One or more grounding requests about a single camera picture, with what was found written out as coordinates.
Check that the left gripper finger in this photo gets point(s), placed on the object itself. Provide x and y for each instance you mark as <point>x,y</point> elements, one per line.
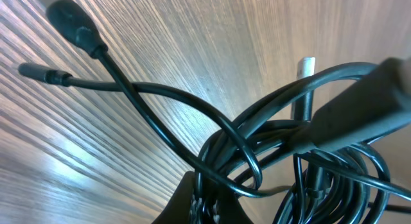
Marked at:
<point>219,204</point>

